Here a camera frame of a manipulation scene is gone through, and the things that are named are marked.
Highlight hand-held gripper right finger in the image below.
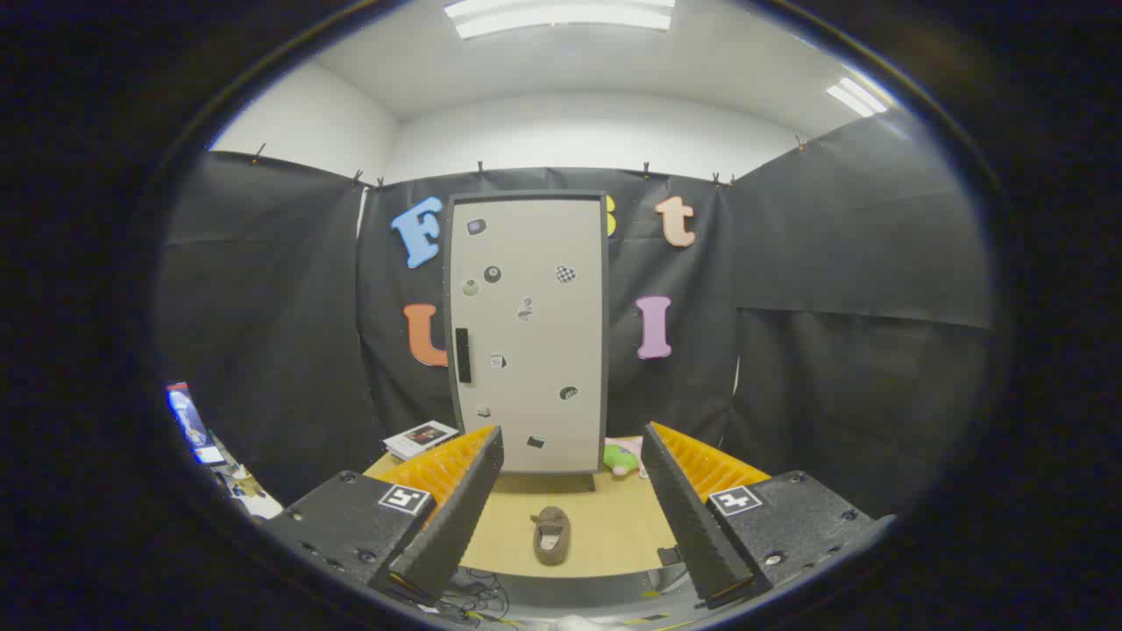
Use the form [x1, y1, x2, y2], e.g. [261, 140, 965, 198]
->
[642, 422, 897, 610]

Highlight white shoe cabinet door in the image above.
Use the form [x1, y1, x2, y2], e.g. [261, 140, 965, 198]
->
[445, 195, 605, 474]

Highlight grey shoe cabinet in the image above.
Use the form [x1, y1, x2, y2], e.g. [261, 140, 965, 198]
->
[443, 189, 612, 493]

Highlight brown fuzzy slipper shoe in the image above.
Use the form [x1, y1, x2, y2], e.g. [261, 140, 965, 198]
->
[531, 506, 572, 566]

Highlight pink plush toy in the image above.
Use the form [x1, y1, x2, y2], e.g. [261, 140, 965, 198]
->
[614, 436, 651, 479]

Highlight white booklet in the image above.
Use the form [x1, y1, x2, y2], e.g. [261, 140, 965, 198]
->
[383, 421, 460, 461]

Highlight small ceiling light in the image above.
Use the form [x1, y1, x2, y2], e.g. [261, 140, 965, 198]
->
[826, 77, 891, 117]

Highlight black cables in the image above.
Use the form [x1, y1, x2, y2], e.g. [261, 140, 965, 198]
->
[438, 570, 509, 623]

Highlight blue and white board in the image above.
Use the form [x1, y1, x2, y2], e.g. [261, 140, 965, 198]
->
[167, 382, 227, 465]

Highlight black backdrop cloth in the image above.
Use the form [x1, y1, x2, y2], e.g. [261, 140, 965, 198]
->
[156, 114, 996, 518]

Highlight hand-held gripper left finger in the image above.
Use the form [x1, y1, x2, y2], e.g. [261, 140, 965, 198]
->
[261, 425, 506, 607]

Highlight long ceiling light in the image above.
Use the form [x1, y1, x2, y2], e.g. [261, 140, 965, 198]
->
[443, 0, 676, 40]

